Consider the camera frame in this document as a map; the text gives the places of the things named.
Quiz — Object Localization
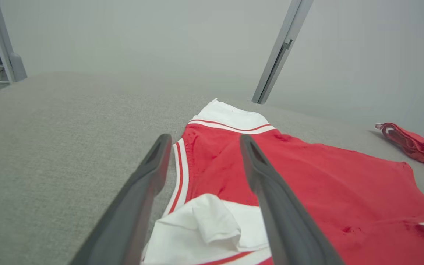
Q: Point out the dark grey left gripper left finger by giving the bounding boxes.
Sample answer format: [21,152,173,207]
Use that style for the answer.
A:
[68,133,173,265]

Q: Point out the red shorts white trim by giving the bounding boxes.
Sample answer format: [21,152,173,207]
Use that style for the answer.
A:
[375,123,424,172]

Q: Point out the grey partition stand leg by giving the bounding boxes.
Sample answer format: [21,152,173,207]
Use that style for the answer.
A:
[0,0,28,83]

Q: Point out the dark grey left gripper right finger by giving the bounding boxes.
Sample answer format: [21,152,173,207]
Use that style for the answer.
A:
[239,134,345,265]

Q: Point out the grey partition post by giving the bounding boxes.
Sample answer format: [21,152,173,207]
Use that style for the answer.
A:
[252,0,314,105]

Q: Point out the red jersey white sleeves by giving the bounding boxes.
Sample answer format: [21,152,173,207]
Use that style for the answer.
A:
[140,98,424,265]

